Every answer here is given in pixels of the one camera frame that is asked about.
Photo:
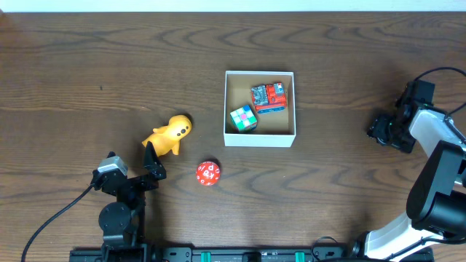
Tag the multicolour puzzle cube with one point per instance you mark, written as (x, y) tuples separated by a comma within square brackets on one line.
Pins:
[(244, 119)]

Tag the red grey toy truck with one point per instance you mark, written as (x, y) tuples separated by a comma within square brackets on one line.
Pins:
[(268, 98)]

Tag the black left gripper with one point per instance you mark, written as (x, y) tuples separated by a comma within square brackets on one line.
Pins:
[(135, 183)]

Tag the white cardboard box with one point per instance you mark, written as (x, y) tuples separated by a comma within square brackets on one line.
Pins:
[(277, 129)]

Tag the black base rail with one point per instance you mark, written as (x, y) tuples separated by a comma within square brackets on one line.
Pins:
[(186, 254)]

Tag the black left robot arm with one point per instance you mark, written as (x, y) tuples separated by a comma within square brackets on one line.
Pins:
[(123, 221)]

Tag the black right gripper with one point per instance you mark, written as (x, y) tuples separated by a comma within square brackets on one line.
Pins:
[(386, 132)]

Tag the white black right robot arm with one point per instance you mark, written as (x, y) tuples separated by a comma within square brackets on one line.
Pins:
[(435, 212)]

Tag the orange rubber duck toy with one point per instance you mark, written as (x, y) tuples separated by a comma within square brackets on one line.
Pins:
[(168, 138)]

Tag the red polyhedral die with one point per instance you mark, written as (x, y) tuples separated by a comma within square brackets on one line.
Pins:
[(208, 173)]

